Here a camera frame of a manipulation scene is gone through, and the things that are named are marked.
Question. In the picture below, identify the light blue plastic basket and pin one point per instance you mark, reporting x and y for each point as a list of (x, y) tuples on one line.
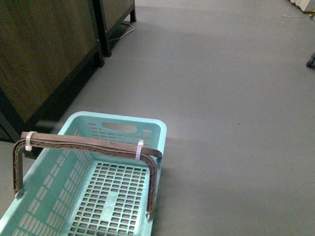
[(80, 193)]

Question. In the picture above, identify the white zip tie right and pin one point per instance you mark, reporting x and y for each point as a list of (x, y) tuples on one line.
[(139, 149)]

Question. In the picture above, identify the black caster wheel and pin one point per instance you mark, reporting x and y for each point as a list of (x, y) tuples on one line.
[(311, 62)]

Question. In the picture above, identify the brown basket handle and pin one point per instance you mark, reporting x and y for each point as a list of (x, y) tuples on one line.
[(103, 147)]

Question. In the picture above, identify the white zip tie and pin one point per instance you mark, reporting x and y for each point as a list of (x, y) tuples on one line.
[(139, 149), (28, 146)]

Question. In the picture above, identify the white zip tie left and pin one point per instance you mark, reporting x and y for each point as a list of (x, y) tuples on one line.
[(28, 146)]

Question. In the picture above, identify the dark wooden display stand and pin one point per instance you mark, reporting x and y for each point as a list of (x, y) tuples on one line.
[(44, 45)]

